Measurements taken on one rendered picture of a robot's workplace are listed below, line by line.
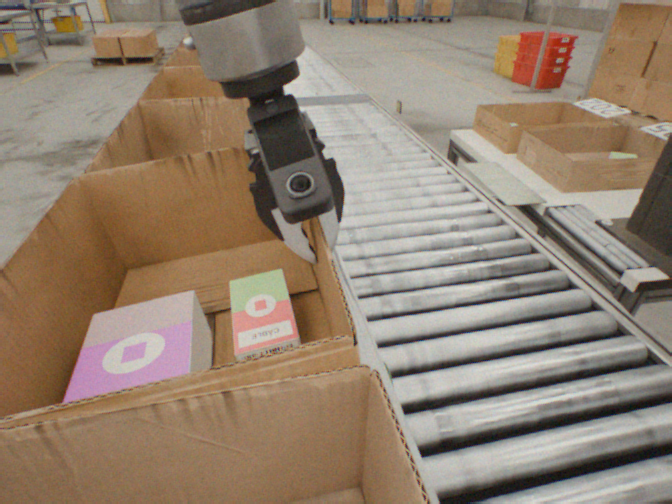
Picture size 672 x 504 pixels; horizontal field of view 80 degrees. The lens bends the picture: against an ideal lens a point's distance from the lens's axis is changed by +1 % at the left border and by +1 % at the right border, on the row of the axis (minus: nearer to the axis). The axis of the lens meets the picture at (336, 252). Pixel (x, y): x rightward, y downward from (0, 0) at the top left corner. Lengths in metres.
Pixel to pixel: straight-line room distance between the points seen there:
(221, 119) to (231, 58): 0.64
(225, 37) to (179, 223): 0.36
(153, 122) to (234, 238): 0.43
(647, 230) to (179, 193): 1.00
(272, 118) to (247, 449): 0.26
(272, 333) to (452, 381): 0.33
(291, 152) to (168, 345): 0.23
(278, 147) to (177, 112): 0.66
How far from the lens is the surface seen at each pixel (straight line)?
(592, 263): 1.12
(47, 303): 0.52
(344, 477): 0.40
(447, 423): 0.63
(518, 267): 0.97
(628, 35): 5.46
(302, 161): 0.34
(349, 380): 0.29
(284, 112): 0.37
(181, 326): 0.45
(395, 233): 1.01
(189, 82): 1.38
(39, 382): 0.49
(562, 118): 1.98
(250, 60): 0.35
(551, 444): 0.66
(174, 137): 1.01
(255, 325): 0.47
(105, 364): 0.45
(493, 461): 0.62
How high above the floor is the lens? 1.27
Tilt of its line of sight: 34 degrees down
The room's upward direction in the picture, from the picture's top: straight up
